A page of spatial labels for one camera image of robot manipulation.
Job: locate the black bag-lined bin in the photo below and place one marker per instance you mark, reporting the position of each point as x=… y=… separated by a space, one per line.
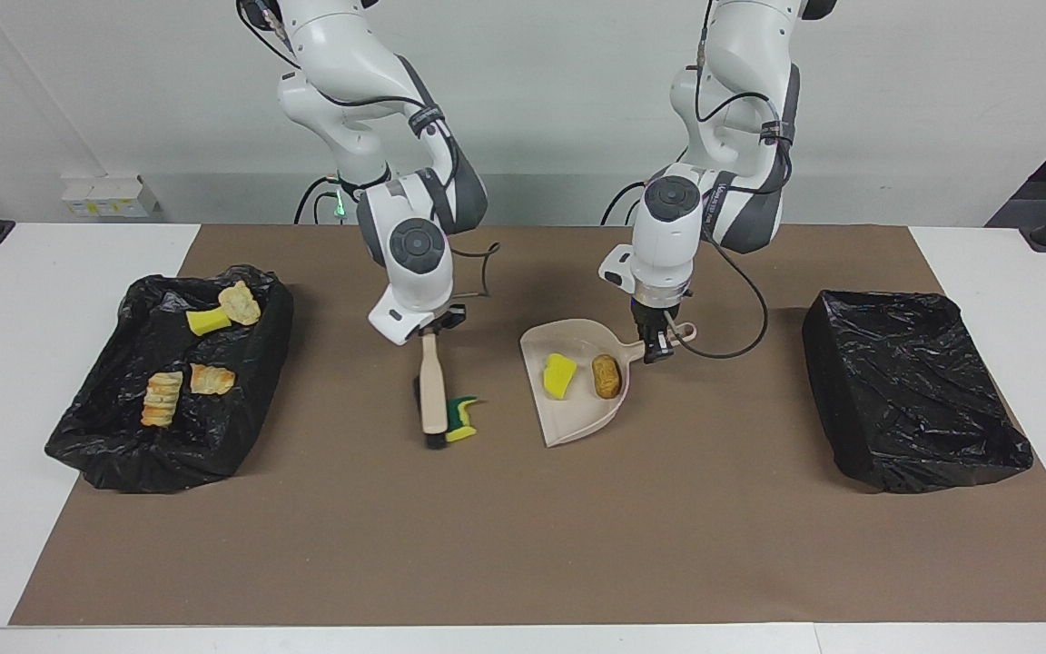
x=105 y=427
x=913 y=391

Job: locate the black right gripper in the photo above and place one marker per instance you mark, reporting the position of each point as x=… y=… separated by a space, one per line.
x=450 y=318

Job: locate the white wall socket box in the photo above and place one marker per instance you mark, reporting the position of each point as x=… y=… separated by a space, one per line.
x=110 y=195

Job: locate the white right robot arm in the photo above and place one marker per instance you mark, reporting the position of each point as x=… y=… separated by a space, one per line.
x=341 y=54

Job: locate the brown toy bread loaf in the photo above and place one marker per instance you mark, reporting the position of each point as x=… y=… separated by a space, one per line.
x=606 y=377

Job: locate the brown paper table mat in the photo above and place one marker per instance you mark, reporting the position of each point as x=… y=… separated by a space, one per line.
x=487 y=545

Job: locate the beige plastic dustpan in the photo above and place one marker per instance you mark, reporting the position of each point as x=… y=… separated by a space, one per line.
x=577 y=418

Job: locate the beige hand brush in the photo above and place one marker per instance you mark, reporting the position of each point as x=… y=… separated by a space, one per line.
x=433 y=391

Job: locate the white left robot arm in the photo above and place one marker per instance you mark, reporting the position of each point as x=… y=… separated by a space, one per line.
x=750 y=54

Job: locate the small yellow sponge piece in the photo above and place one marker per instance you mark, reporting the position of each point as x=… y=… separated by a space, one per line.
x=208 y=320

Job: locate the green and yellow scouring sponge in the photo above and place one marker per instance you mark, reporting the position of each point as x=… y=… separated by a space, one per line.
x=461 y=422

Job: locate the beige toy pastry piece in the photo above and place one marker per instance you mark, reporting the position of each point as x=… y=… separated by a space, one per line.
x=212 y=379
x=162 y=400
x=240 y=302

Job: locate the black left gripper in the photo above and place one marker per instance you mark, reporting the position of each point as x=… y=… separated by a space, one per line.
x=654 y=314

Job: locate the large yellow sponge piece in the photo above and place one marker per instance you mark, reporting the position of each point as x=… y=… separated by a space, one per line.
x=559 y=375

